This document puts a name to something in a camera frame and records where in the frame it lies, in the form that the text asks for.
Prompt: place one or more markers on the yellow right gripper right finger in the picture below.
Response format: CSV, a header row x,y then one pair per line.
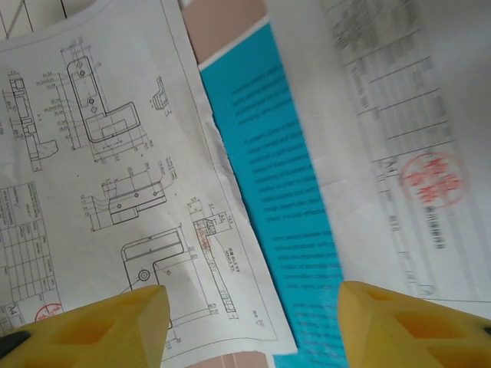
x,y
414,337

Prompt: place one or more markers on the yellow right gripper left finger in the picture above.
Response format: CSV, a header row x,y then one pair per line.
x,y
76,337

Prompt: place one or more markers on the teal printed document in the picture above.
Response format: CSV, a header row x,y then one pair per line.
x,y
276,172

